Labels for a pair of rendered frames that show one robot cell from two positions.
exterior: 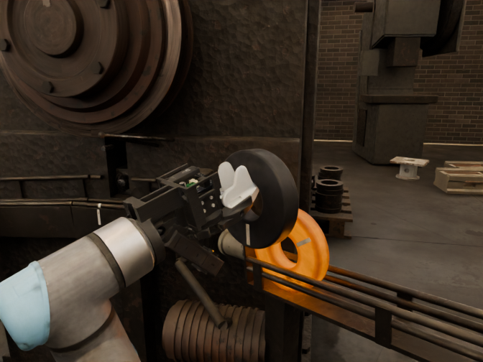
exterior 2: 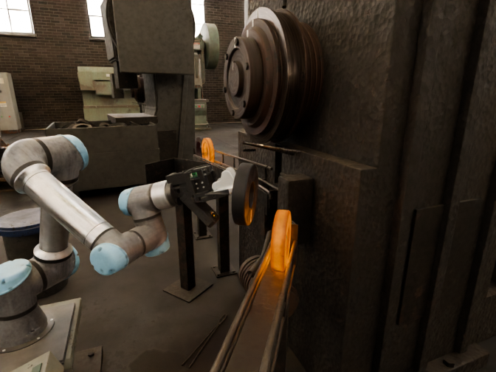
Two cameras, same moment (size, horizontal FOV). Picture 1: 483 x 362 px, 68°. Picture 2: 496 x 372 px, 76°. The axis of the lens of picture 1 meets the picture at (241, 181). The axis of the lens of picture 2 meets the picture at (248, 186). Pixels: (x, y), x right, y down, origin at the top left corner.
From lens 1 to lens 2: 0.67 m
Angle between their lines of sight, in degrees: 54
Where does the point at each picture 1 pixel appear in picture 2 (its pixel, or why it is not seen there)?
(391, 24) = not seen: outside the picture
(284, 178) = (238, 183)
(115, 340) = (148, 226)
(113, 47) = (248, 92)
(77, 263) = (140, 190)
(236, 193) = (221, 185)
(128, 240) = (158, 188)
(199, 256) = (197, 211)
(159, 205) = (176, 178)
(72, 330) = (134, 213)
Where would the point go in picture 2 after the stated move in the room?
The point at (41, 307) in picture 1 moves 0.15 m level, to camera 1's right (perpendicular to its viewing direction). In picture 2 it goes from (125, 200) to (142, 218)
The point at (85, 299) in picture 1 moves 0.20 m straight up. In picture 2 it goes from (138, 204) to (131, 128)
